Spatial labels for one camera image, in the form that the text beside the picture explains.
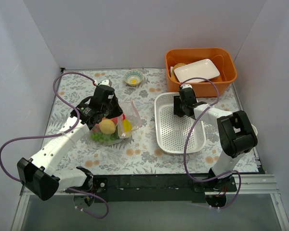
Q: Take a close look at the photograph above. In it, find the yellow lemon toy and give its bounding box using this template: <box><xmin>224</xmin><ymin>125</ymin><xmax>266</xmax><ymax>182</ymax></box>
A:
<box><xmin>99</xmin><ymin>119</ymin><xmax>116</xmax><ymax>135</ymax></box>

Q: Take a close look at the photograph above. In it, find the green grapes toy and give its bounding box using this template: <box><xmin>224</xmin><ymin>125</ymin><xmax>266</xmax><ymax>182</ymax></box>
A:
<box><xmin>90</xmin><ymin>132</ymin><xmax>119</xmax><ymax>143</ymax></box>

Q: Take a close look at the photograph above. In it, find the clear zip top bag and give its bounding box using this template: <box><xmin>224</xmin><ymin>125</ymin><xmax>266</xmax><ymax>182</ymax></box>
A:
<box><xmin>89</xmin><ymin>101</ymin><xmax>142</xmax><ymax>146</ymax></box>

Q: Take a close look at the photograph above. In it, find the yellow starfruit toy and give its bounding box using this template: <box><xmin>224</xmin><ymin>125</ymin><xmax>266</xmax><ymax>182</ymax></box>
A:
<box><xmin>122</xmin><ymin>119</ymin><xmax>132</xmax><ymax>133</ymax></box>

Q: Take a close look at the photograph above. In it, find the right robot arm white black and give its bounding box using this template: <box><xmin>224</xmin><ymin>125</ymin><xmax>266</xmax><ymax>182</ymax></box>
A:
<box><xmin>173</xmin><ymin>96</ymin><xmax>258</xmax><ymax>191</ymax></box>

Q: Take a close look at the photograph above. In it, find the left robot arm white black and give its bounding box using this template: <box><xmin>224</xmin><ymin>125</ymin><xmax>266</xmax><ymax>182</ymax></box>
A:
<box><xmin>17</xmin><ymin>96</ymin><xmax>123</xmax><ymax>201</ymax></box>

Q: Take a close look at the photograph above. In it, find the white perforated plastic basket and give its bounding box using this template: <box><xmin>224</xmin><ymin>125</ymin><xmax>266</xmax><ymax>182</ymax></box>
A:
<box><xmin>154</xmin><ymin>92</ymin><xmax>206</xmax><ymax>154</ymax></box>

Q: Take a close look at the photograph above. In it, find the woven straw coaster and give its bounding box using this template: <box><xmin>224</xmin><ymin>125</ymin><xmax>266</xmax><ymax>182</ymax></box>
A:
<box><xmin>170</xmin><ymin>63</ymin><xmax>193</xmax><ymax>83</ymax></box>

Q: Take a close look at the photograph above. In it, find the white rectangular plate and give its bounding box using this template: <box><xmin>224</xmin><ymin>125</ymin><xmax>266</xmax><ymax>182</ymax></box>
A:
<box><xmin>187</xmin><ymin>59</ymin><xmax>220</xmax><ymax>83</ymax></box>

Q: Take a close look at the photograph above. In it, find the small patterned bowl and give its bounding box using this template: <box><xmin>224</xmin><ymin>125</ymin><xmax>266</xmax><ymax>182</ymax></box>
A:
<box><xmin>123</xmin><ymin>70</ymin><xmax>144</xmax><ymax>86</ymax></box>

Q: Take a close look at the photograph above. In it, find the orange plastic tub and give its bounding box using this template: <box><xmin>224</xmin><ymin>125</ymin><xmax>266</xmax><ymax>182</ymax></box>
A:
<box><xmin>165</xmin><ymin>48</ymin><xmax>237</xmax><ymax>97</ymax></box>

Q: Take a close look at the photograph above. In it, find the white mug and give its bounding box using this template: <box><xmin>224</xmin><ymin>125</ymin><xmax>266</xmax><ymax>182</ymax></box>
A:
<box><xmin>251</xmin><ymin>124</ymin><xmax>258</xmax><ymax>136</ymax></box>

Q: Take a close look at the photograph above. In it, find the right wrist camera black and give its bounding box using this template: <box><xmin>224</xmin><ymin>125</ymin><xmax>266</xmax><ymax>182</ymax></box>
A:
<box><xmin>179</xmin><ymin>87</ymin><xmax>197</xmax><ymax>104</ymax></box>

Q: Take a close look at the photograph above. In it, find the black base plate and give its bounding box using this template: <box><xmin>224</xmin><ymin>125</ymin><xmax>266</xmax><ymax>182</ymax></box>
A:
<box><xmin>91</xmin><ymin>174</ymin><xmax>237</xmax><ymax>203</ymax></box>

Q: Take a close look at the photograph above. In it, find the aluminium frame rail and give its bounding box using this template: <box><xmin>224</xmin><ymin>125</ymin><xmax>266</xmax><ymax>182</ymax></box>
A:
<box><xmin>10</xmin><ymin>175</ymin><xmax>289</xmax><ymax>231</ymax></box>

